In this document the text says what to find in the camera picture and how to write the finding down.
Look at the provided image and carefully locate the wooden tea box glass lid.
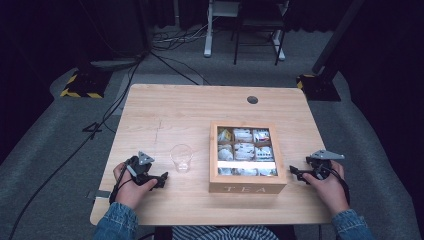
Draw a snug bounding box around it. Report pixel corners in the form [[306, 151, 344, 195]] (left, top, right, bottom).
[[208, 120, 288, 195]]

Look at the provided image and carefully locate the dark slanted stand pole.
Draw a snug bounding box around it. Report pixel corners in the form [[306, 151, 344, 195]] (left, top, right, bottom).
[[311, 0, 367, 75]]

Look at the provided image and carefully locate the person's right hand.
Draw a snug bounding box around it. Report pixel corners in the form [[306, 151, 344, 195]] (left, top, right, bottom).
[[302, 160, 351, 217]]

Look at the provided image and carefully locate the group of white tea bags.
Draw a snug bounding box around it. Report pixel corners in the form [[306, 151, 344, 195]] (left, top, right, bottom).
[[217, 127, 278, 177]]

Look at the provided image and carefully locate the grey tape strip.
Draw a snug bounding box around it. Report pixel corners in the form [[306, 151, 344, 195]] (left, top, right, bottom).
[[94, 189, 112, 201]]

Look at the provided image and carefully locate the thin black floor cable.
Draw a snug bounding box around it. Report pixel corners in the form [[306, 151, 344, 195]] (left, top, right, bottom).
[[149, 50, 212, 87]]

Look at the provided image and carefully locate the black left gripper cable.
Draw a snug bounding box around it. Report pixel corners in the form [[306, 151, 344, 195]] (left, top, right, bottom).
[[108, 161, 135, 205]]

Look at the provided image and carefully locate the person's left hand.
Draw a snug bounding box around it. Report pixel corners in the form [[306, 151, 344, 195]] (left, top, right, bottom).
[[112, 161, 159, 211]]

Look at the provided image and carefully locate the bundle of floor cables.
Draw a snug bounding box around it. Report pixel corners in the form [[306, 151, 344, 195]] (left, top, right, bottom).
[[152, 17, 216, 53]]

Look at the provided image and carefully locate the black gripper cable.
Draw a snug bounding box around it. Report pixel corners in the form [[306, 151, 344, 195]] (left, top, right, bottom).
[[108, 161, 135, 205], [324, 165, 352, 206]]

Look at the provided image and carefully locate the person's striped shirt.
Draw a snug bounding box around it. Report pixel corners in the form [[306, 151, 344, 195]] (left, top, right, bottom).
[[171, 224, 280, 240]]

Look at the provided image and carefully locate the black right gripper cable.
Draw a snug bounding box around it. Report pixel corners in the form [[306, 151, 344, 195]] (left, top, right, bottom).
[[324, 165, 352, 206]]

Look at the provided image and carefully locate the black metal chair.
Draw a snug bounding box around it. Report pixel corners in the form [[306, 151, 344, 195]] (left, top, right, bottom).
[[232, 0, 290, 67]]

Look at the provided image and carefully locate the long black floor cable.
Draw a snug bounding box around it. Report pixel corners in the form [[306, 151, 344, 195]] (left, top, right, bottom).
[[7, 58, 143, 240]]

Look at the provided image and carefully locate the clear glass cup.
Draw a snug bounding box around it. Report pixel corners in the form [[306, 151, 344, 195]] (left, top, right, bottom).
[[169, 143, 195, 174]]

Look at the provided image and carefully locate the white desk frame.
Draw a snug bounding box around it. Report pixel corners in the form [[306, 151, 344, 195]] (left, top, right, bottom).
[[202, 0, 288, 62]]

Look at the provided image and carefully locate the black yellow striped stand base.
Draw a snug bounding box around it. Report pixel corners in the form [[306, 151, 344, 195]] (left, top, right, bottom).
[[59, 67, 114, 100], [296, 73, 342, 102]]

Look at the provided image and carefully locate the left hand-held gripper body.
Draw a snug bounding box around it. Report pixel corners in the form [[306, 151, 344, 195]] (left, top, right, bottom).
[[125, 151, 158, 187]]

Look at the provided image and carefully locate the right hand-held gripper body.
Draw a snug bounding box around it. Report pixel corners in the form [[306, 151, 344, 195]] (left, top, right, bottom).
[[305, 148, 346, 181]]

